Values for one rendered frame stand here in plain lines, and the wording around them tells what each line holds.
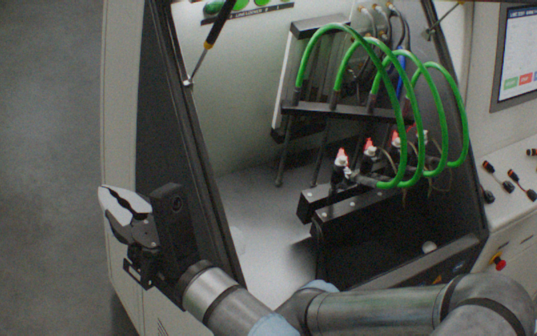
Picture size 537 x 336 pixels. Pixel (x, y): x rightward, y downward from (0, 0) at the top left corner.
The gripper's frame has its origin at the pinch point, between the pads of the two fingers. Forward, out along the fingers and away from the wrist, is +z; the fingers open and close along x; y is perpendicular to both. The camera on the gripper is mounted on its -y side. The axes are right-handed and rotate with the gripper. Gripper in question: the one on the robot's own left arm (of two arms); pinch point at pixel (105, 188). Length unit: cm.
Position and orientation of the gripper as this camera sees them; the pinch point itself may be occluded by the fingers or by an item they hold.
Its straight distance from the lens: 108.9
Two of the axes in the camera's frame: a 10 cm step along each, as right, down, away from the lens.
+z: -7.3, -5.5, 4.0
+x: 6.5, -3.7, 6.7
